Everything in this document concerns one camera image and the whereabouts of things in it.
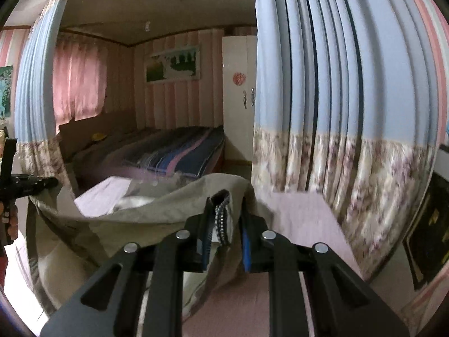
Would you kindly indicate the pink curtain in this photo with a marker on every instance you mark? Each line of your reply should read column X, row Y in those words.
column 79, row 80

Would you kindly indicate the striped blanket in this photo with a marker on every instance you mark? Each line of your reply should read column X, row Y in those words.
column 182, row 151

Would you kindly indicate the black framed picture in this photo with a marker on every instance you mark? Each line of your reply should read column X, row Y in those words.
column 428, row 235

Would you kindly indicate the bed with dark cover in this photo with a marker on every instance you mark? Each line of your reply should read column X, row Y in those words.
column 101, row 158

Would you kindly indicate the green wall poster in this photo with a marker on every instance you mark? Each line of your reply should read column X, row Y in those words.
column 5, row 93

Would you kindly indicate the small yellow object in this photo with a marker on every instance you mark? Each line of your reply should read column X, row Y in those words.
column 99, row 136

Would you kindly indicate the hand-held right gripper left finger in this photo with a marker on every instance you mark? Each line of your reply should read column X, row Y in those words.
column 207, row 245

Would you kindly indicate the pink floral bed sheet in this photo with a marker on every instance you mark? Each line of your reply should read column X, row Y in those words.
column 298, row 214

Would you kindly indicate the white wardrobe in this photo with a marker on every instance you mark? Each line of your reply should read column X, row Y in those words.
column 236, row 126

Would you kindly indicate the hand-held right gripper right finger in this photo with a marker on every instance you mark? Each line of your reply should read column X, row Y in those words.
column 247, row 249

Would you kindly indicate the person's left forearm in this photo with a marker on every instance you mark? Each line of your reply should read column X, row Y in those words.
column 2, row 266

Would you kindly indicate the grey and white jacket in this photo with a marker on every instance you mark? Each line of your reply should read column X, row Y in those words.
column 147, row 214

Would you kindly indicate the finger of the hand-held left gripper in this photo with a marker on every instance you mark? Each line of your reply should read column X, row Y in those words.
column 38, row 183

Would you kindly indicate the framed wall picture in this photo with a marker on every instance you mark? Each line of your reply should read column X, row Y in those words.
column 173, row 63

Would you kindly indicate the person's left hand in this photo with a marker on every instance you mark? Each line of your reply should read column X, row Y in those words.
column 14, row 223

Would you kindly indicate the blue floral curtain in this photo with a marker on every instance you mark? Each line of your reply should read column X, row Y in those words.
column 350, row 112
column 35, row 94

